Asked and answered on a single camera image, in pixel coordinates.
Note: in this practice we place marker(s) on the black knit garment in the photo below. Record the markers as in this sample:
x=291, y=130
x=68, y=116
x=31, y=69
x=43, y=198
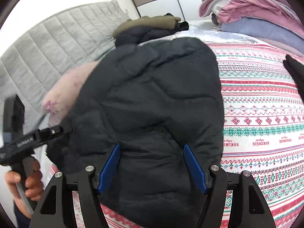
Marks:
x=295, y=71

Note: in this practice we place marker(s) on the white and brown wardrobe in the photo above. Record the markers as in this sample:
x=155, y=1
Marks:
x=161, y=0

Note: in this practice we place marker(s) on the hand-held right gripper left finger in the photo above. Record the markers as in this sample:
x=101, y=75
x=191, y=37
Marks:
x=109, y=168

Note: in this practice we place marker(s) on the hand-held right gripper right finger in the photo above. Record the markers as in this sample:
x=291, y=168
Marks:
x=194, y=168

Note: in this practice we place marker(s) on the grey quilted headboard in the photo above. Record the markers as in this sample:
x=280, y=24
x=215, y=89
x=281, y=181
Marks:
x=52, y=42

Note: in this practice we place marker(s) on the pink floral pillow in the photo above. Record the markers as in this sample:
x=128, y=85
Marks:
x=68, y=83

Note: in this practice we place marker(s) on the black quilted jacket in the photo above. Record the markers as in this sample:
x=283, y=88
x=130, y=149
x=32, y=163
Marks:
x=147, y=104

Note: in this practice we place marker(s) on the patterned knit-print blanket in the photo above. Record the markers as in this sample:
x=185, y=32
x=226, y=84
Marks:
x=261, y=123

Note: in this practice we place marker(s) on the pink folded blanket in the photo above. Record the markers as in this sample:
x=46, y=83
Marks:
x=249, y=11

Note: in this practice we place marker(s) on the blue folded blanket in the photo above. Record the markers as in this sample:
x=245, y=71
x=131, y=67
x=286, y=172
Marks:
x=261, y=32

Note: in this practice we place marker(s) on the olive folded jacket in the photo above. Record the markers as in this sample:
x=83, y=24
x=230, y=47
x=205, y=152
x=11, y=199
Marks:
x=152, y=23

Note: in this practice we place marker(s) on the person's left hand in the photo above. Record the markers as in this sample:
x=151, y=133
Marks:
x=35, y=185

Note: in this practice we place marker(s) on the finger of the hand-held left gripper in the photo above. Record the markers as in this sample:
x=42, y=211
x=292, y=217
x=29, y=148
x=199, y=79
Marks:
x=57, y=131

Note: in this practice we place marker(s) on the lavender folded blanket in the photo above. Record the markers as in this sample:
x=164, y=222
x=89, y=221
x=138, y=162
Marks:
x=285, y=47

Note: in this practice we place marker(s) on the small black folded garment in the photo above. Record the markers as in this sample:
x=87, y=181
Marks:
x=182, y=26

